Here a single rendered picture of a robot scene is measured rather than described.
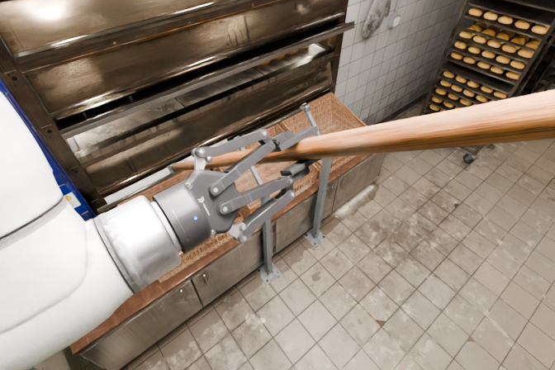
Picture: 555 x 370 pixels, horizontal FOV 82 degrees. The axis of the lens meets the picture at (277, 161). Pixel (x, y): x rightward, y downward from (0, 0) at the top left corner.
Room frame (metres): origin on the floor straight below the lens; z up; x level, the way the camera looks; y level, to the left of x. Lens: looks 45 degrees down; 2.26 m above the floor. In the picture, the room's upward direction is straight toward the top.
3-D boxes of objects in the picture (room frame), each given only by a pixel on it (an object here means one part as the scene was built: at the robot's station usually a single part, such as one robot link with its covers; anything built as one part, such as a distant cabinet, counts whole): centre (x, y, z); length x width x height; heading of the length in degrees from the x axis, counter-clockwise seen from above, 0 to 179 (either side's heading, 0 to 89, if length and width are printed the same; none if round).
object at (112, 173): (1.67, 0.28, 1.02); 1.79 x 0.11 x 0.19; 129
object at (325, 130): (1.84, -0.36, 0.72); 0.56 x 0.49 x 0.28; 129
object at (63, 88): (1.67, 0.28, 1.54); 1.79 x 0.11 x 0.19; 129
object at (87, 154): (1.68, 0.29, 1.16); 1.80 x 0.06 x 0.04; 129
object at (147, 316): (1.37, 0.18, 0.29); 2.42 x 0.56 x 0.58; 129
